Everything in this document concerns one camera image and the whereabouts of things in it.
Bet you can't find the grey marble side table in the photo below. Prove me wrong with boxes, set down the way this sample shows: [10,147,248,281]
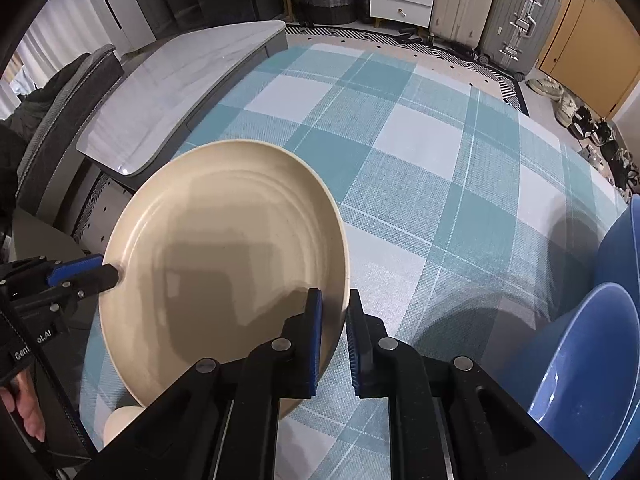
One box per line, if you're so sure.
[75,20,290,177]

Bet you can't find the silver suitcase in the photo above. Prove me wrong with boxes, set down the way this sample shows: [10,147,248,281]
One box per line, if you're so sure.
[477,0,563,81]

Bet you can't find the beige round plate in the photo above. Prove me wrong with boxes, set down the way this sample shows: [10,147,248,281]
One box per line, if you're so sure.
[103,405,147,447]
[98,140,351,421]

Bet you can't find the tan wooden door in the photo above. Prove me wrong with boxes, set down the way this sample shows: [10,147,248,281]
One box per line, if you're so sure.
[537,0,640,121]

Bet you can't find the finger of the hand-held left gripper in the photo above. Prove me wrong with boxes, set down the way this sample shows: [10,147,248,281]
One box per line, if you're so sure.
[50,264,122,306]
[46,254,104,287]

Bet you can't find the teal checked tablecloth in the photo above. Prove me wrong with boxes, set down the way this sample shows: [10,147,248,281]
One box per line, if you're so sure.
[80,42,631,480]

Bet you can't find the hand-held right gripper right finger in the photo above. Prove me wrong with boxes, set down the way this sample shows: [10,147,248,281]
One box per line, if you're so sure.
[346,289,588,480]

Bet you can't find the person's left hand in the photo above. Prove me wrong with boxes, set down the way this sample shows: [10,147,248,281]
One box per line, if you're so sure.
[0,370,47,443]

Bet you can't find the pile of loose shoes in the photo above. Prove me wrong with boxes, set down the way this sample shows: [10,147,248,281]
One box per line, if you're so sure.
[527,75,640,196]

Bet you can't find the white wardrobe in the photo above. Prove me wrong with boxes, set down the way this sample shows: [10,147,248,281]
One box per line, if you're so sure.
[30,0,158,76]

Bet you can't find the grey padded chair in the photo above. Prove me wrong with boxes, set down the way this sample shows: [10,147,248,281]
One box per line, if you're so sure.
[10,44,125,261]

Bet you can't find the beige suitcase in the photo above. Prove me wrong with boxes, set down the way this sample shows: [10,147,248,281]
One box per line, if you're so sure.
[429,0,502,56]

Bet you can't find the blue plastic bowl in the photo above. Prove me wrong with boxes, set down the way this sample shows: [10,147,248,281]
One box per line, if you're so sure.
[594,192,640,306]
[527,282,640,480]

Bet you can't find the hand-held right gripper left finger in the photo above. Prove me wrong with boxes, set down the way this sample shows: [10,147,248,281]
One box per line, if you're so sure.
[72,287,323,480]

